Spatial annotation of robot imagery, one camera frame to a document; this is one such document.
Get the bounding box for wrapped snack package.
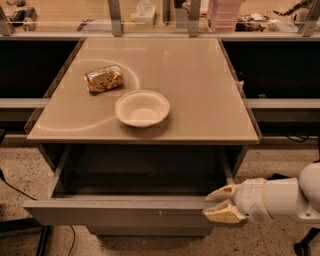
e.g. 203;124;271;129
84;65;123;94

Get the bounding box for grey bottom drawer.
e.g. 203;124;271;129
88;226;212;236

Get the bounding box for grey metal post left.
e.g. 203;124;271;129
107;0;123;37

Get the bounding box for pink stacked bins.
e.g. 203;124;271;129
206;0;246;33

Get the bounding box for grey drawer cabinet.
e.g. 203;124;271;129
23;35;263;239

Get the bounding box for grey top drawer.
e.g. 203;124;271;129
24;144;233;228

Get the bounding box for grey metal post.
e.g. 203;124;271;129
107;0;123;37
188;0;201;37

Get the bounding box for white paper bowl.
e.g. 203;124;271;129
115;90;170;128

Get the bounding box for dark objects on shelf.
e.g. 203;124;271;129
9;7;37;31

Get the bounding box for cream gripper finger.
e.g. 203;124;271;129
202;199;246;224
206;184;238;202

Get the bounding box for grey metal post right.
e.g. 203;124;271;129
188;0;201;37

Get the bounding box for grey drawer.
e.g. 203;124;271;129
88;226;212;236
24;144;233;228

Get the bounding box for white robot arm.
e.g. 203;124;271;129
202;162;320;226

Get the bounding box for black floor cable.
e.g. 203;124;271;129
0;168;77;256

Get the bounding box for black table leg frame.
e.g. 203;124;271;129
0;217;50;256

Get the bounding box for black office chair base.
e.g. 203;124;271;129
269;172;320;256

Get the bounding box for white tissue box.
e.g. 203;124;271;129
134;0;156;25

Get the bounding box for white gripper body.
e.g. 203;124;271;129
233;178;269;223

